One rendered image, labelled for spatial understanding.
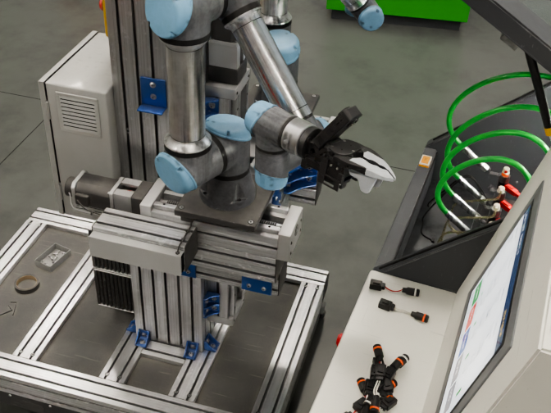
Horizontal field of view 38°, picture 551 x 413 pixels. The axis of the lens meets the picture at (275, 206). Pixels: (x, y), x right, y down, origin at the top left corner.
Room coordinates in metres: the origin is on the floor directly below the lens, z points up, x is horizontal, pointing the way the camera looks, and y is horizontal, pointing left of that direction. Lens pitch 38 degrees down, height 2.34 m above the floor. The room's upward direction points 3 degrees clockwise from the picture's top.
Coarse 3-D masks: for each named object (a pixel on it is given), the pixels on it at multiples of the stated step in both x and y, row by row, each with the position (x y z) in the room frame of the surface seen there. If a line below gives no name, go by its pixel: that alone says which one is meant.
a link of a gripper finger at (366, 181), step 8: (352, 160) 1.29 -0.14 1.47; (360, 160) 1.29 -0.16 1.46; (368, 168) 1.26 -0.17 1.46; (376, 168) 1.27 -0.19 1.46; (360, 176) 1.28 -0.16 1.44; (368, 176) 1.27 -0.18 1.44; (376, 176) 1.25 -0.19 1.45; (384, 176) 1.25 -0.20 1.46; (392, 176) 1.26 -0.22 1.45; (360, 184) 1.27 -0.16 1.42; (368, 184) 1.26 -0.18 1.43; (368, 192) 1.26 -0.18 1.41
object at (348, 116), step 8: (344, 112) 1.33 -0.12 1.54; (352, 112) 1.34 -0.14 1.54; (360, 112) 1.35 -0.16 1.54; (336, 120) 1.34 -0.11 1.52; (344, 120) 1.33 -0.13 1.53; (352, 120) 1.33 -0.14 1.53; (328, 128) 1.35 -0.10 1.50; (336, 128) 1.33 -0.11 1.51; (344, 128) 1.34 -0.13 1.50; (320, 136) 1.35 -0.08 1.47; (328, 136) 1.34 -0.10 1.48; (336, 136) 1.36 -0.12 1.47; (320, 144) 1.35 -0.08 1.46
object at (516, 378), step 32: (544, 160) 1.38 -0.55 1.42; (544, 192) 1.22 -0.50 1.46; (512, 224) 1.31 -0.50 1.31; (544, 224) 1.09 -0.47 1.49; (480, 256) 1.42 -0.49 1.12; (544, 256) 0.97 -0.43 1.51; (544, 288) 0.87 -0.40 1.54; (544, 320) 0.80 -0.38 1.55; (448, 352) 1.17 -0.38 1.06; (512, 352) 0.82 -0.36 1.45; (544, 352) 0.74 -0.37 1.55; (512, 384) 0.75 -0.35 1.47; (544, 384) 0.73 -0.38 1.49
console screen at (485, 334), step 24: (528, 216) 1.21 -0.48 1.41; (504, 240) 1.28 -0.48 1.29; (528, 240) 1.11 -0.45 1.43; (504, 264) 1.16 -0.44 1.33; (480, 288) 1.22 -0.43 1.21; (504, 288) 1.05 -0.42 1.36; (480, 312) 1.10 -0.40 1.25; (504, 312) 0.96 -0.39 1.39; (456, 336) 1.17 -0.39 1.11; (480, 336) 1.01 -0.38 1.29; (504, 336) 0.89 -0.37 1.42; (456, 360) 1.06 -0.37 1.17; (480, 360) 0.92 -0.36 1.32; (456, 384) 0.96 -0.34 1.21; (480, 384) 0.85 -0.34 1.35; (456, 408) 0.88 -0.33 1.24
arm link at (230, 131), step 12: (216, 120) 1.72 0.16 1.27; (228, 120) 1.73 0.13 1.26; (240, 120) 1.74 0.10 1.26; (216, 132) 1.67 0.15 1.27; (228, 132) 1.68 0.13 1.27; (240, 132) 1.68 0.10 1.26; (216, 144) 1.65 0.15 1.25; (228, 144) 1.66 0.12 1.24; (240, 144) 1.68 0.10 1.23; (228, 156) 1.64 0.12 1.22; (240, 156) 1.68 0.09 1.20; (228, 168) 1.65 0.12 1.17; (240, 168) 1.68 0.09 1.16
